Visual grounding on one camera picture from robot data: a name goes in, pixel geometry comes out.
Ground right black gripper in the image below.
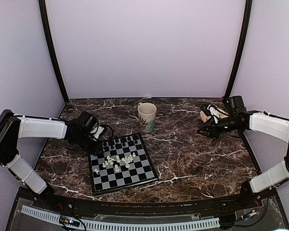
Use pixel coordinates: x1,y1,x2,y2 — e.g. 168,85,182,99
197,115,241,139

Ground black grey chessboard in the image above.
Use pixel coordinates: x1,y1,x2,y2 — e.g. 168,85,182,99
89,133,158,195

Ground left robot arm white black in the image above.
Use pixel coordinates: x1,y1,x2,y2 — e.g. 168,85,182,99
0,109,106,210

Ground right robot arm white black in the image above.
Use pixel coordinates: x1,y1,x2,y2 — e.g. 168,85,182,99
197,111,289,209

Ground beige bowl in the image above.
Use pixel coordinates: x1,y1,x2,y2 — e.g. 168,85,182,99
200,106,229,123

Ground cream floral mug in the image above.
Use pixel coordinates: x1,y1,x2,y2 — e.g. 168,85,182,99
137,103,157,133

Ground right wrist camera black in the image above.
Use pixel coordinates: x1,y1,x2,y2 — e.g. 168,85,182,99
225,95,246,116

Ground black front rail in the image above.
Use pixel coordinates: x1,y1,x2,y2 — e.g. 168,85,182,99
16,185,277,217

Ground white slotted cable duct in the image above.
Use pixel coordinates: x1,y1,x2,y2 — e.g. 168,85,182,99
21,205,221,231

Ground right black frame post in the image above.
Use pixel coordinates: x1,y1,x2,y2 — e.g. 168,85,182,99
223,0,253,99

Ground black frame post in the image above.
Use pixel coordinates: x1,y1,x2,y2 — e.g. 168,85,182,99
223,0,253,99
39,0,69,103

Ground left black frame post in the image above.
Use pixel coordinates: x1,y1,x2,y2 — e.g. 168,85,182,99
39,0,69,103

